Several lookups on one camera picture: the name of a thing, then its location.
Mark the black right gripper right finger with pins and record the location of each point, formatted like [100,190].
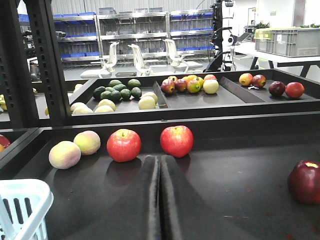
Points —
[185,215]

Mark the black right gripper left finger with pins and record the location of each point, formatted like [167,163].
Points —
[120,204]

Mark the light blue plastic basket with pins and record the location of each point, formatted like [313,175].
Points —
[24,204]

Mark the black wooden produce display stand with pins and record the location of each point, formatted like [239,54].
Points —
[246,144]

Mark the bright red apple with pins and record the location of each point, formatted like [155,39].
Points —
[177,140]
[123,145]

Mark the rear pale peach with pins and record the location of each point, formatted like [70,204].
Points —
[88,141]

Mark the pale peach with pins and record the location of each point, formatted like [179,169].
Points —
[64,155]
[88,141]

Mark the front pale peach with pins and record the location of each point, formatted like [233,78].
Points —
[64,155]

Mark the dark red apple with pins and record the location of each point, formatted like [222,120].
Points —
[304,182]

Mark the large red apple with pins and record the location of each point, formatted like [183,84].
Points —
[4,142]

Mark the black perforated upright post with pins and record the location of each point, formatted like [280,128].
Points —
[49,60]

